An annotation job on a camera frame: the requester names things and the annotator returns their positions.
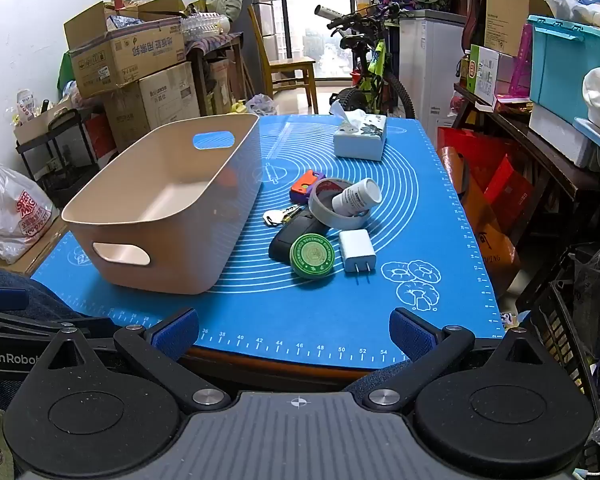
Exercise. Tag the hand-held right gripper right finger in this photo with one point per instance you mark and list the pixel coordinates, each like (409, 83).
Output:
(411, 332)

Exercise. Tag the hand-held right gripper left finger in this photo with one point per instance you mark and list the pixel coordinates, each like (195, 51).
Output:
(175, 334)

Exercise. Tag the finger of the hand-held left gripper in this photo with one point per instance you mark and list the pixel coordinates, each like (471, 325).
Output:
(15, 321)
(2, 298)

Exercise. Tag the green round tin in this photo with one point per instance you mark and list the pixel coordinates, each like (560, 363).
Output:
(312, 256)

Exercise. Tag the beige plastic basket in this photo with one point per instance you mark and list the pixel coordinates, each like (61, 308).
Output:
(170, 200)

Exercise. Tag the white pill bottle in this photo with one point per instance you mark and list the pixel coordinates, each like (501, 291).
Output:
(357, 197)

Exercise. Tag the white tape roll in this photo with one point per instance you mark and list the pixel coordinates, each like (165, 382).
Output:
(325, 215)

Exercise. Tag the black oblong device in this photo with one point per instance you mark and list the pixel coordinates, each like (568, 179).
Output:
(292, 240)

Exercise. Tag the bunch of keys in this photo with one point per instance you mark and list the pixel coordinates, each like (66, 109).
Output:
(279, 216)

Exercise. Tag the orange and purple toy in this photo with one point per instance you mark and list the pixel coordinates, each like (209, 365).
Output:
(305, 186)

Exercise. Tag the person's blue jeans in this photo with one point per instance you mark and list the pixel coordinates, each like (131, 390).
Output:
(30, 290)

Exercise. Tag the white plastic bag red print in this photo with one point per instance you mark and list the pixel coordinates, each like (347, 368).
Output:
(17, 215)

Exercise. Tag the blue silicone baking mat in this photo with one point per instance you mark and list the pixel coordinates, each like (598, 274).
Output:
(420, 240)

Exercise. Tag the orange paper bag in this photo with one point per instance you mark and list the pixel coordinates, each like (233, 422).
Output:
(485, 230)

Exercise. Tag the black shelf cart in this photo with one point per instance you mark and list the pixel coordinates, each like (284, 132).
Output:
(55, 155)

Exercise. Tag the black plastic crate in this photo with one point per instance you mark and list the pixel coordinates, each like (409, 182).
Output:
(565, 330)

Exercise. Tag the red paper bag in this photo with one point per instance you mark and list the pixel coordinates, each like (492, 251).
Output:
(495, 180)

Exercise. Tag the cardboard tray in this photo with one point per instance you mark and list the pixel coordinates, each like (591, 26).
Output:
(40, 122)

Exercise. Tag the red and white box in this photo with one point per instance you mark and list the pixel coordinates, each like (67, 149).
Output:
(100, 135)

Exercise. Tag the white floral tissue box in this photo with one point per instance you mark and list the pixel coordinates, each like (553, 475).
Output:
(360, 137)

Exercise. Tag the dark wooden side table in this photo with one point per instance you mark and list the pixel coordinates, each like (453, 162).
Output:
(540, 160)

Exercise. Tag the yellow plastic bottle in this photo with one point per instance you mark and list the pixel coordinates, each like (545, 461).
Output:
(239, 107)

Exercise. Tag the printed cardboard box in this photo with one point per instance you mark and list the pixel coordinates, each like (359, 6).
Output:
(155, 97)

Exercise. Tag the grey plastic bag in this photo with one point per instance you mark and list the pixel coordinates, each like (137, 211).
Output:
(261, 105)

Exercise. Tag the white foam box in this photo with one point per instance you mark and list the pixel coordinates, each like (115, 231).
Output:
(560, 135)

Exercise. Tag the white freezer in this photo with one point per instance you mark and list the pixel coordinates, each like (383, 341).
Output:
(430, 70)

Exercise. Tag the green and black bicycle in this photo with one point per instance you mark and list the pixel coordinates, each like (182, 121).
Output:
(375, 67)

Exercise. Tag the green and white box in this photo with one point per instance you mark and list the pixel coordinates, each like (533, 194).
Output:
(485, 75)

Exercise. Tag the open cardboard box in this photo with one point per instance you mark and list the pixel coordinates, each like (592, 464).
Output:
(125, 55)

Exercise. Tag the wooden chair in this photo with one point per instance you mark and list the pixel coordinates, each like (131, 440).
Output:
(285, 60)

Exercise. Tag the teal storage bin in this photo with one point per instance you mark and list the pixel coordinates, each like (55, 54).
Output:
(565, 75)

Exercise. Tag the pack of clear bottles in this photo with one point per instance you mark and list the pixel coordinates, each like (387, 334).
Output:
(205, 25)

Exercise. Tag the tall cardboard box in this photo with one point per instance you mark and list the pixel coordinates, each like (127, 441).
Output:
(507, 5)

